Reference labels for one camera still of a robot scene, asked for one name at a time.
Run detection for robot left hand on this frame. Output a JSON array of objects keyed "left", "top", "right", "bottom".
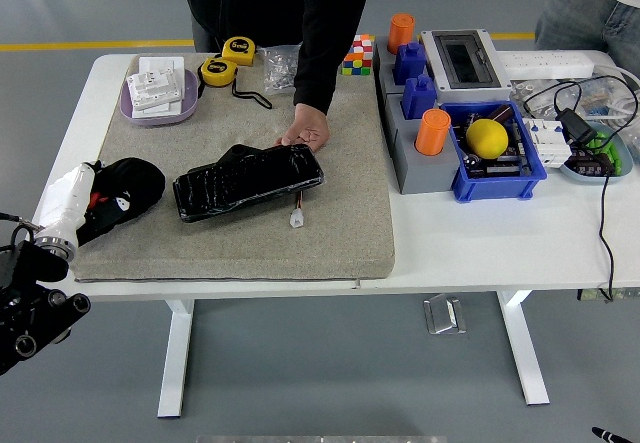
[{"left": 35, "top": 160, "right": 136, "bottom": 244}]

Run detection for person's left hand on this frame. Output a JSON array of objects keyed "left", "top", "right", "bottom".
[{"left": 273, "top": 102, "right": 332, "bottom": 154}]

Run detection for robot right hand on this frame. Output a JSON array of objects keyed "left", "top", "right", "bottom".
[{"left": 591, "top": 426, "right": 629, "bottom": 443}]

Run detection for clear bag of screws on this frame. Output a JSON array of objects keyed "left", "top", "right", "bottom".
[{"left": 256, "top": 44, "right": 301, "bottom": 96}]

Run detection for colourful puzzle cube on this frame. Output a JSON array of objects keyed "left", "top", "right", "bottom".
[{"left": 341, "top": 33, "right": 375, "bottom": 77}]

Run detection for small grey block holder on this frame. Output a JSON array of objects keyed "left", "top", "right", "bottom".
[{"left": 373, "top": 35, "right": 431, "bottom": 107}]

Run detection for grey-brown mat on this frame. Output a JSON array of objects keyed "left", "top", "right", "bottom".
[{"left": 69, "top": 52, "right": 396, "bottom": 284}]

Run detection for blue block with knob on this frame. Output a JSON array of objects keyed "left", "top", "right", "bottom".
[
  {"left": 392, "top": 41, "right": 428, "bottom": 87},
  {"left": 401, "top": 73, "right": 439, "bottom": 121}
]

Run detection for white table leg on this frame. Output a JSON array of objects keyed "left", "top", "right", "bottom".
[
  {"left": 496, "top": 290, "right": 551, "bottom": 407},
  {"left": 157, "top": 298, "right": 195, "bottom": 419}
]

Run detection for orange cylinder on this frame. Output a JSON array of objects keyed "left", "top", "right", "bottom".
[
  {"left": 414, "top": 108, "right": 452, "bottom": 156},
  {"left": 387, "top": 12, "right": 416, "bottom": 56}
]

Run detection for large grey block holder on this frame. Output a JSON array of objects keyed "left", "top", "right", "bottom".
[{"left": 383, "top": 93, "right": 462, "bottom": 196}]

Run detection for purple tray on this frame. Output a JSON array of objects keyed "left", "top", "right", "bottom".
[{"left": 118, "top": 67, "right": 200, "bottom": 128}]

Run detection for white square cover plate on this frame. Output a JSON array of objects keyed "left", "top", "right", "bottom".
[{"left": 137, "top": 56, "right": 184, "bottom": 77}]

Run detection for yellow ball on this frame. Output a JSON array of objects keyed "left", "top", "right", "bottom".
[{"left": 465, "top": 118, "right": 510, "bottom": 160}]

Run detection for grey electrical distribution box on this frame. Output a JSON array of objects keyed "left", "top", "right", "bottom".
[{"left": 418, "top": 28, "right": 513, "bottom": 105}]

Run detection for black circuit board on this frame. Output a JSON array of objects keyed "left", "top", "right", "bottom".
[{"left": 462, "top": 150, "right": 531, "bottom": 180}]

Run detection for blue plastic bin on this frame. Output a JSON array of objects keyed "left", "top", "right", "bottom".
[{"left": 439, "top": 101, "right": 548, "bottom": 204}]

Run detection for metal floor socket plate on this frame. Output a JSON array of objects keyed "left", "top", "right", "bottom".
[{"left": 422, "top": 293, "right": 468, "bottom": 336}]

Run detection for clear bag of white rings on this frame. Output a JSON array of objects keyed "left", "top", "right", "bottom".
[{"left": 509, "top": 78, "right": 566, "bottom": 119}]

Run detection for white circuit breaker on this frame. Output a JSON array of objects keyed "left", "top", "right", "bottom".
[{"left": 524, "top": 116, "right": 572, "bottom": 169}]

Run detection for white power strip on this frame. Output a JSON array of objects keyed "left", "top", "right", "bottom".
[{"left": 497, "top": 49, "right": 596, "bottom": 78}]

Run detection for light blue tray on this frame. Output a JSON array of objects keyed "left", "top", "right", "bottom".
[{"left": 558, "top": 121, "right": 634, "bottom": 186}]

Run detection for dark brown electronic components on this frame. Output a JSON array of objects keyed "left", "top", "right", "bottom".
[{"left": 569, "top": 147, "right": 615, "bottom": 177}]

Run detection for green terminal block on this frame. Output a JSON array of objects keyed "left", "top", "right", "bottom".
[{"left": 584, "top": 131, "right": 624, "bottom": 174}]

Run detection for clear bag of blue parts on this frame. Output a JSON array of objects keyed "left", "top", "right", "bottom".
[{"left": 579, "top": 80, "right": 626, "bottom": 119}]

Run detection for person in jeans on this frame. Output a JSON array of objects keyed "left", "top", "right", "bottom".
[{"left": 534, "top": 0, "right": 640, "bottom": 72}]

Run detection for white connector plug with wires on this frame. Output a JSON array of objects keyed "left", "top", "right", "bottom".
[{"left": 288, "top": 191, "right": 307, "bottom": 230}]

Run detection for yellow tape measure black strap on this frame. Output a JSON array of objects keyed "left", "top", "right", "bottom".
[{"left": 196, "top": 57, "right": 274, "bottom": 111}]

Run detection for white flat switch plate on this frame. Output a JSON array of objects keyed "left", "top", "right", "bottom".
[{"left": 131, "top": 100, "right": 184, "bottom": 119}]

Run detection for white wall socket module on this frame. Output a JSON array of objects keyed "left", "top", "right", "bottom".
[{"left": 125, "top": 68, "right": 184, "bottom": 112}]

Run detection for black power adapter with cord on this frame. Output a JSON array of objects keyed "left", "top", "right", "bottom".
[{"left": 522, "top": 74, "right": 640, "bottom": 304}]

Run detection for white cable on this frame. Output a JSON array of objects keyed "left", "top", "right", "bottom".
[{"left": 592, "top": 64, "right": 640, "bottom": 114}]

